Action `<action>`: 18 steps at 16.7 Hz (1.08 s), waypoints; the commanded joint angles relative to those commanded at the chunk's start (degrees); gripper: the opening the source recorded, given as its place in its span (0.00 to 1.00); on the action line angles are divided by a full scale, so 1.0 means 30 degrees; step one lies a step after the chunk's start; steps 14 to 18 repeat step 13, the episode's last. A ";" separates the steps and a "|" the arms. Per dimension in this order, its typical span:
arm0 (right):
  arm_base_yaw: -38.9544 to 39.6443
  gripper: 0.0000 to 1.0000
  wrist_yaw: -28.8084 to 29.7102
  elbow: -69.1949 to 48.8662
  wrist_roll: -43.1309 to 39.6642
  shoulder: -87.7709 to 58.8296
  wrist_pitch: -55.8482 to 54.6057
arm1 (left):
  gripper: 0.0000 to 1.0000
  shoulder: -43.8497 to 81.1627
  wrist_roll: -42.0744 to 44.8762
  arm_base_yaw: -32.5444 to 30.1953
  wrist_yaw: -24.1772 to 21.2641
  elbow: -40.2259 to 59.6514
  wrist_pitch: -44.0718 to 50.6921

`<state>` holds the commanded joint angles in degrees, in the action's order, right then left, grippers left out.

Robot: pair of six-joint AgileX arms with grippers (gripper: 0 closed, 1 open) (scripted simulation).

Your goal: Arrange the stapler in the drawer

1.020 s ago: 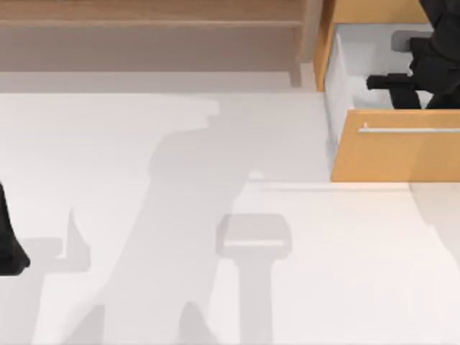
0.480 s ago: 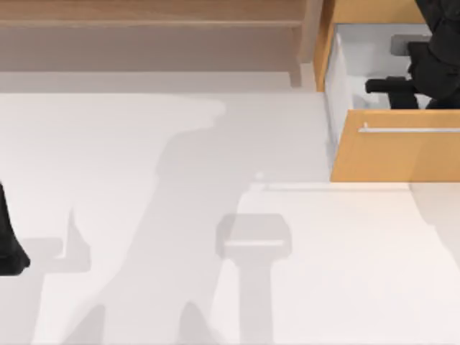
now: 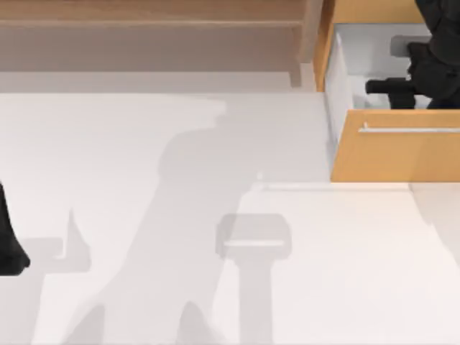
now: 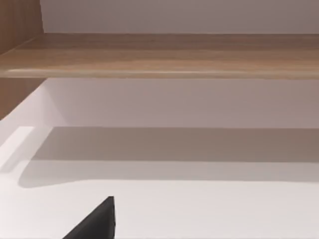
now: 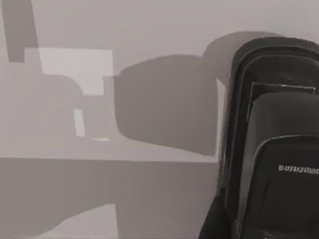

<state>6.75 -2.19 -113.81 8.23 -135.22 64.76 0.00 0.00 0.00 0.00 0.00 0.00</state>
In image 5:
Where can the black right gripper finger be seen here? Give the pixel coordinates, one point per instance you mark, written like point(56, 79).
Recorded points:
point(218, 224)

